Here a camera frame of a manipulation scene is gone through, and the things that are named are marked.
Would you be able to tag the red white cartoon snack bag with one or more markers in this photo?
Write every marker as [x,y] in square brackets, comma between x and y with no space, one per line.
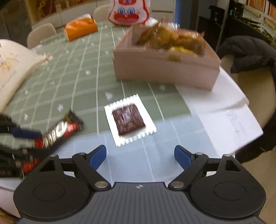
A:
[129,12]

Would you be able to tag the brownie in clear wrapper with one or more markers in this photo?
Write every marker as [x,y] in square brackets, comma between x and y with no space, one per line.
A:
[129,120]

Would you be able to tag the dark jacket on chair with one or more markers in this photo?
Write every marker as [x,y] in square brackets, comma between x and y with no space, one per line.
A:
[249,53]

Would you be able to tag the green grid tablecloth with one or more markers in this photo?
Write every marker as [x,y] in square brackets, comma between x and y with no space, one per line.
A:
[81,78]

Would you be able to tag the white paper sheet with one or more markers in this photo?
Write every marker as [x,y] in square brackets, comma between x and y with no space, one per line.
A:
[231,129]

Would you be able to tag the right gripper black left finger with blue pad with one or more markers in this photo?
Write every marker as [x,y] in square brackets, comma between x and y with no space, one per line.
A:
[76,173]

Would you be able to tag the snacks in pink box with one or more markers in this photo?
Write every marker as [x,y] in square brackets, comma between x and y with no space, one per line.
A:
[167,36]

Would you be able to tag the black red chocolate bar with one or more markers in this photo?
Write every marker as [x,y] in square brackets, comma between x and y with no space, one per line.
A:
[49,142]

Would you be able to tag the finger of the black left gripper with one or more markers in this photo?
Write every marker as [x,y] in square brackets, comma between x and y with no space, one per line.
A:
[25,133]

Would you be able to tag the pink storage box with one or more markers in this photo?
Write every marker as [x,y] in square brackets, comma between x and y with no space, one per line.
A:
[132,62]

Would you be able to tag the orange tissue box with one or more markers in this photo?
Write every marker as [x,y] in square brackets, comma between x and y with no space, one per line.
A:
[79,27]

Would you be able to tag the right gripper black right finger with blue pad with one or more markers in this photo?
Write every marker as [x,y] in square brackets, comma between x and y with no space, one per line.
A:
[196,166]

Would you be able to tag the beige chair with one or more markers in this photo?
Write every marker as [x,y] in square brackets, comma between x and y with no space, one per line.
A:
[40,33]

